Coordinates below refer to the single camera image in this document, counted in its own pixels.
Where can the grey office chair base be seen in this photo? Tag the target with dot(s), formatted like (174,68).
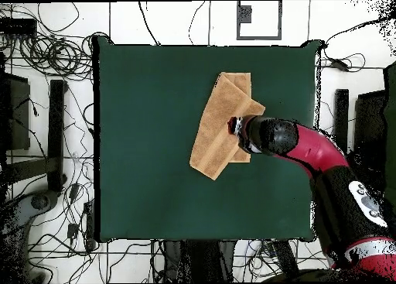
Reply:
(34,203)

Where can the flat black box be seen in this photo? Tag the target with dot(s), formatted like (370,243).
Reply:
(18,26)

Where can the black power strip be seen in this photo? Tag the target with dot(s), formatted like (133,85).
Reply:
(89,225)

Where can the orange terry towel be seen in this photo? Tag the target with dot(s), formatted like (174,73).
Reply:
(216,126)

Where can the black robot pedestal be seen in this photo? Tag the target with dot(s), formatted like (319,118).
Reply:
(198,262)

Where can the dark green table cloth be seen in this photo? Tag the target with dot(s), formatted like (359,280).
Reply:
(148,178)

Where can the green cloth covered table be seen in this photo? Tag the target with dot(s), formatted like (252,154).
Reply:
(391,110)

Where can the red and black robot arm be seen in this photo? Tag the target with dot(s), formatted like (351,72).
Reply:
(309,147)

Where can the short black bar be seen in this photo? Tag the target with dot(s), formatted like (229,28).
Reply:
(341,126)

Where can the black power adapter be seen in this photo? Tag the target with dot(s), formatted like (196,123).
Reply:
(72,231)

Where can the black cabinet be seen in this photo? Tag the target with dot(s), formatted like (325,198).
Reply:
(17,110)

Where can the grey square floor frame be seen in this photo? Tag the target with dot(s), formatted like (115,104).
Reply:
(259,37)

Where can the long black bar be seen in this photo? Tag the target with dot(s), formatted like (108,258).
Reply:
(56,135)

